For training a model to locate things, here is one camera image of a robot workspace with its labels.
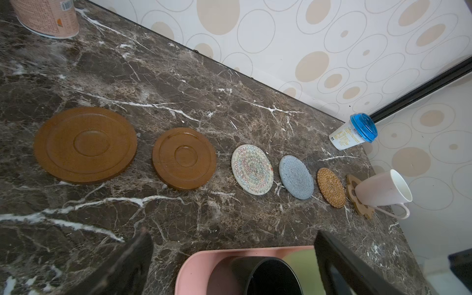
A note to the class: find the pink jar grey lid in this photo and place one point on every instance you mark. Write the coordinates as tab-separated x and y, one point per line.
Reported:
55	19

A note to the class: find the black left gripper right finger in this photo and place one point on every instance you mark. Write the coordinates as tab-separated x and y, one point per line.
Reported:
344	273

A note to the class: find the brown wooden coaster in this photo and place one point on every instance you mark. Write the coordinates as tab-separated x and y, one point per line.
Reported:
85	145
184	159

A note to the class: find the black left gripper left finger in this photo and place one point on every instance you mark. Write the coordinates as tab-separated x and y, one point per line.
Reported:
125	272

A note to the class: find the black mug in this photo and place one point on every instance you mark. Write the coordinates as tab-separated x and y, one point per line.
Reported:
253	275

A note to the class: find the blue woven coaster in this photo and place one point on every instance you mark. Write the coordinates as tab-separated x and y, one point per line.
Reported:
296	178

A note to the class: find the cork paw coaster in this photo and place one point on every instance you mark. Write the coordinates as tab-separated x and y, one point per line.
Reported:
361	209

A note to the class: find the white cup blue lid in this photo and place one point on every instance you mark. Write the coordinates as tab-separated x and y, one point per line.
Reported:
360	128

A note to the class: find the multicolour woven coaster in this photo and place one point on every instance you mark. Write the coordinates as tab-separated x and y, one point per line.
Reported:
252	169

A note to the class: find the brown wooden coaster front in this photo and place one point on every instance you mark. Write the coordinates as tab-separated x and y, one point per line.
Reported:
184	159

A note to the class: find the pink plastic tray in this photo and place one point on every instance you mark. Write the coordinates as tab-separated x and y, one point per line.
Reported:
194	274

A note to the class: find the rattan woven coaster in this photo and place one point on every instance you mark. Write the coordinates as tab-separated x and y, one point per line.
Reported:
331	188

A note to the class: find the green mug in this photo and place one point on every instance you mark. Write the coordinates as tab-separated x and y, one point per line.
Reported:
305	265

